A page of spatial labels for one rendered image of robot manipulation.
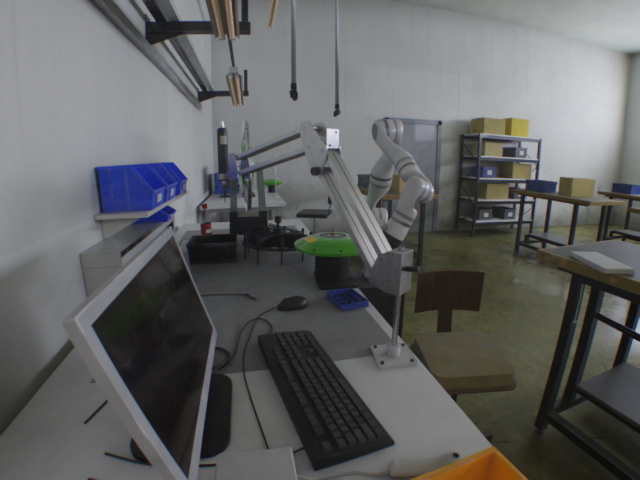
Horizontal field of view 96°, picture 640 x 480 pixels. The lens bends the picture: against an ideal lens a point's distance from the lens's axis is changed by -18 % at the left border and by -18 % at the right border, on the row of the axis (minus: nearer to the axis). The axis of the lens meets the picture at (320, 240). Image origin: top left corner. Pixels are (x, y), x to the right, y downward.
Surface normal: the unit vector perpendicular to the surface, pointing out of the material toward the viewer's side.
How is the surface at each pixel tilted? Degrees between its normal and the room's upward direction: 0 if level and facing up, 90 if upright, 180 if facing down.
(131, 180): 92
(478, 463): 86
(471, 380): 90
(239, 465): 0
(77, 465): 0
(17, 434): 0
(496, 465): 86
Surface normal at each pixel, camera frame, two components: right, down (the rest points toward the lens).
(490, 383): -0.02, 0.24
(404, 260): 0.73, 0.16
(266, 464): 0.00, -0.97
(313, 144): -0.69, 0.17
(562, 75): 0.20, 0.23
